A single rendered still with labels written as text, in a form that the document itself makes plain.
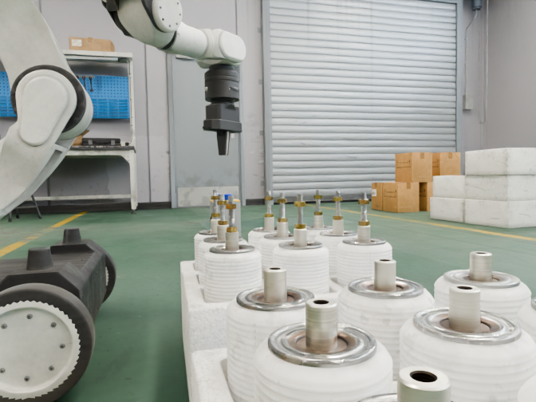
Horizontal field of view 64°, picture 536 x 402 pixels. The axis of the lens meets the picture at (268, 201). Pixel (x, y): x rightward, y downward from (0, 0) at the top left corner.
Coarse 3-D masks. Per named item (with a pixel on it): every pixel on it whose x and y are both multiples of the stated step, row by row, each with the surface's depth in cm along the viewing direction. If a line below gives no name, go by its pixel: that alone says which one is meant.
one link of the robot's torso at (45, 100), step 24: (48, 72) 87; (24, 96) 85; (48, 96) 86; (72, 96) 88; (24, 120) 85; (48, 120) 86; (0, 144) 88; (24, 144) 86; (48, 144) 87; (0, 168) 88; (24, 168) 88; (48, 168) 99; (0, 192) 89; (24, 192) 98; (0, 216) 94
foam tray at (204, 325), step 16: (192, 272) 88; (192, 288) 75; (336, 288) 73; (192, 304) 65; (208, 304) 65; (224, 304) 65; (192, 320) 62; (208, 320) 63; (224, 320) 63; (192, 336) 62; (208, 336) 63; (224, 336) 64; (192, 352) 63
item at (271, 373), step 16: (256, 352) 30; (384, 352) 29; (256, 368) 29; (272, 368) 27; (288, 368) 27; (304, 368) 26; (320, 368) 26; (336, 368) 26; (352, 368) 26; (368, 368) 27; (384, 368) 27; (256, 384) 29; (272, 384) 27; (288, 384) 26; (304, 384) 26; (320, 384) 26; (336, 384) 26; (352, 384) 26; (368, 384) 26; (384, 384) 27; (256, 400) 29; (272, 400) 27; (288, 400) 26; (304, 400) 26; (320, 400) 26; (336, 400) 25; (352, 400) 26
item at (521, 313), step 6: (522, 306) 39; (528, 306) 38; (522, 312) 38; (528, 312) 37; (534, 312) 36; (522, 318) 37; (528, 318) 36; (534, 318) 36; (522, 324) 37; (528, 324) 36; (534, 324) 35; (528, 330) 36; (534, 330) 35; (534, 336) 35; (534, 342) 35
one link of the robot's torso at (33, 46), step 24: (0, 0) 86; (24, 0) 87; (0, 24) 87; (24, 24) 88; (0, 48) 87; (24, 48) 89; (48, 48) 90; (24, 72) 88; (72, 72) 91; (72, 120) 90
